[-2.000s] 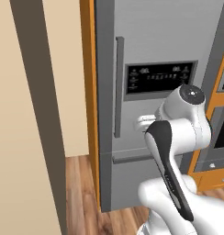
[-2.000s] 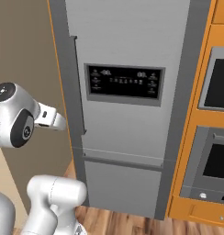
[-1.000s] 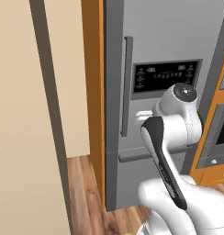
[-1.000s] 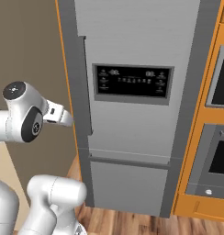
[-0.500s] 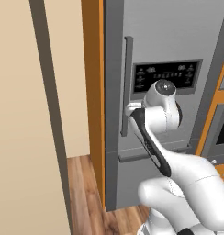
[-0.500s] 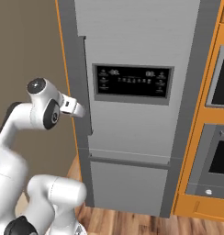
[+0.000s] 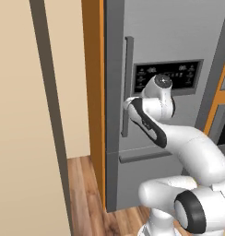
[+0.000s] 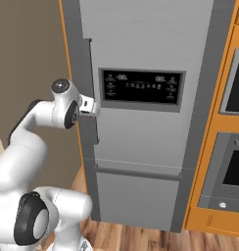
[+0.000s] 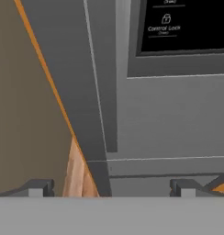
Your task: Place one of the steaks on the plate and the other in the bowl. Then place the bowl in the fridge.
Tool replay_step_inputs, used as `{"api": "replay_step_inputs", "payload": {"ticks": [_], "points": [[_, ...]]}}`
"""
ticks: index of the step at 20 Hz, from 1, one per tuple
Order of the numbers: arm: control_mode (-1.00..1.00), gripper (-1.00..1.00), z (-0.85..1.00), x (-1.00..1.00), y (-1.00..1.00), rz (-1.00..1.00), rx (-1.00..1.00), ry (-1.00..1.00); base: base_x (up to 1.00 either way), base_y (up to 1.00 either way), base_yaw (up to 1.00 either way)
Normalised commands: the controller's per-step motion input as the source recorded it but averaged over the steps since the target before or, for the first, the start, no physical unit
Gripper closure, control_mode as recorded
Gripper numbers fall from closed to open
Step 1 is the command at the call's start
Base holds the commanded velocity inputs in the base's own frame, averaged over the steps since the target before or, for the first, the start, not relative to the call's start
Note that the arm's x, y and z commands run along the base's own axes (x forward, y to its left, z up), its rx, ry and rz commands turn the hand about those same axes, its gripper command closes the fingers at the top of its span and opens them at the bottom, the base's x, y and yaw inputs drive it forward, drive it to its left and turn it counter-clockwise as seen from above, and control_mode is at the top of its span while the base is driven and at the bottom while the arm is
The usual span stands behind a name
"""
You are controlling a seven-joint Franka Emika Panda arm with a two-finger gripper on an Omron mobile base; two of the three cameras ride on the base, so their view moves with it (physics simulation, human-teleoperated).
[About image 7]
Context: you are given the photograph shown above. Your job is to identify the grey fridge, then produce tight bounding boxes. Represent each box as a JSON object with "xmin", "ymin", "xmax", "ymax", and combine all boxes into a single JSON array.
[{"xmin": 102, "ymin": 0, "xmax": 225, "ymax": 214}]

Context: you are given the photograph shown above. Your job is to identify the grey fridge freezer drawer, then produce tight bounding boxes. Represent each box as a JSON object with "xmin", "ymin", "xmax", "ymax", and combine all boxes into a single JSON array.
[{"xmin": 104, "ymin": 144, "xmax": 192, "ymax": 214}]

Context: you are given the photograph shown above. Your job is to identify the grey fridge door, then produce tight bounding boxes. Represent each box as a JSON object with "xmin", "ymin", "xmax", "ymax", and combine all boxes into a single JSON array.
[{"xmin": 104, "ymin": 0, "xmax": 225, "ymax": 155}]

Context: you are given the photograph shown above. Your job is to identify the orange wooden cabinet side panel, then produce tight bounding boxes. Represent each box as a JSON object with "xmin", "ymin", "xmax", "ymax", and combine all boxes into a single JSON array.
[{"xmin": 80, "ymin": 0, "xmax": 107, "ymax": 210}]

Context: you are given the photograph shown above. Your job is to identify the grey built-in oven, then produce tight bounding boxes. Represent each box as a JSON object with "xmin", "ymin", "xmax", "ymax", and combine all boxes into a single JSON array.
[{"xmin": 207, "ymin": 103, "xmax": 225, "ymax": 161}]

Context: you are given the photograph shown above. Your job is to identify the grey freezer drawer handle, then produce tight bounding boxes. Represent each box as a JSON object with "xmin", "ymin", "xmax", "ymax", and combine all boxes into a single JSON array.
[{"xmin": 118, "ymin": 149, "xmax": 174, "ymax": 164}]

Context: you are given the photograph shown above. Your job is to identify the long grey fridge door handle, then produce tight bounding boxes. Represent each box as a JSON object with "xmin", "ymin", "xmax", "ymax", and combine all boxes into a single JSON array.
[{"xmin": 120, "ymin": 35, "xmax": 135, "ymax": 138}]

